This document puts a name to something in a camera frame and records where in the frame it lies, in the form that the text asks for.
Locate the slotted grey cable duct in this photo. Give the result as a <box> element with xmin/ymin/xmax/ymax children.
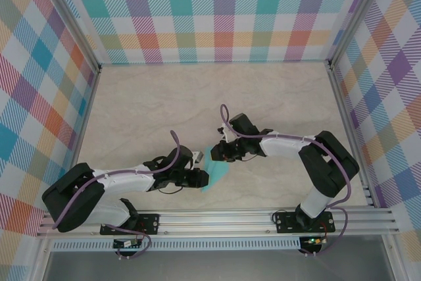
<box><xmin>51</xmin><ymin>240</ymin><xmax>302</xmax><ymax>251</ymax></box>

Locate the small black circuit board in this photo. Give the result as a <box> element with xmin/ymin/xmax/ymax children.
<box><xmin>113</xmin><ymin>240</ymin><xmax>143</xmax><ymax>249</ymax></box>

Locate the aluminium table side rail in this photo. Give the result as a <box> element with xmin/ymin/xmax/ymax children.
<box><xmin>327</xmin><ymin>63</ymin><xmax>376</xmax><ymax>209</ymax></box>
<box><xmin>57</xmin><ymin>65</ymin><xmax>103</xmax><ymax>213</ymax></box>

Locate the grey metal panel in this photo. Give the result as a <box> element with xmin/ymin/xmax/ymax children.
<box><xmin>42</xmin><ymin>249</ymin><xmax>395</xmax><ymax>281</ymax></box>

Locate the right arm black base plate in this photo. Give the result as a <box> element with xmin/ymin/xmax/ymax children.
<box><xmin>273</xmin><ymin>209</ymin><xmax>335</xmax><ymax>234</ymax></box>

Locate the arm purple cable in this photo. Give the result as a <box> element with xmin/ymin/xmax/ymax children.
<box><xmin>218</xmin><ymin>103</ymin><xmax>350</xmax><ymax>257</ymax></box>
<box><xmin>52</xmin><ymin>130</ymin><xmax>183</xmax><ymax>261</ymax></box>

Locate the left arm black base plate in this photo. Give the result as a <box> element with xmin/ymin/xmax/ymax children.
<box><xmin>99</xmin><ymin>212</ymin><xmax>161</xmax><ymax>236</ymax></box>

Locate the aluminium frame post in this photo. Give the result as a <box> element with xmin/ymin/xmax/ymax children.
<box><xmin>325</xmin><ymin>0</ymin><xmax>397</xmax><ymax>70</ymax></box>
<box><xmin>34</xmin><ymin>0</ymin><xmax>103</xmax><ymax>73</ymax></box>

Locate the long aluminium mounting rail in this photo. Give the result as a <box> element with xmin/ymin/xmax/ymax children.
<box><xmin>36</xmin><ymin>207</ymin><xmax>401</xmax><ymax>238</ymax></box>

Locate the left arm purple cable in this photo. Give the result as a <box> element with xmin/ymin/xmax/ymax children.
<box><xmin>52</xmin><ymin>130</ymin><xmax>183</xmax><ymax>261</ymax></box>

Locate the teal cloth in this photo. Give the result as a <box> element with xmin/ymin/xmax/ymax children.
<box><xmin>200</xmin><ymin>145</ymin><xmax>230</xmax><ymax>193</ymax></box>

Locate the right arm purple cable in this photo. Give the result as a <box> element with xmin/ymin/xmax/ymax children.
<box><xmin>218</xmin><ymin>103</ymin><xmax>350</xmax><ymax>257</ymax></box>

